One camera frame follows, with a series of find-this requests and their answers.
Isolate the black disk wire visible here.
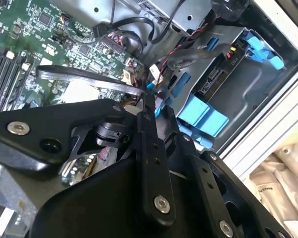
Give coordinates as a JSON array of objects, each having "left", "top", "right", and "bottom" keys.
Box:
[{"left": 36, "top": 64, "right": 166, "bottom": 147}]

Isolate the hard disk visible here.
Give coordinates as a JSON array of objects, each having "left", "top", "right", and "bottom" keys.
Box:
[{"left": 176, "top": 29, "right": 285, "bottom": 150}]

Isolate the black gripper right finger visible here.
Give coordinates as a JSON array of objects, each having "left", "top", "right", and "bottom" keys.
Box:
[{"left": 163, "top": 106, "right": 293, "bottom": 238}]

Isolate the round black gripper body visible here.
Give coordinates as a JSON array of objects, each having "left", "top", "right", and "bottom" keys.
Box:
[{"left": 28, "top": 120, "right": 210, "bottom": 238}]

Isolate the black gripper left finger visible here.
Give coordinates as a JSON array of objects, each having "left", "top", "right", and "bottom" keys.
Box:
[{"left": 0, "top": 95, "right": 177, "bottom": 226}]

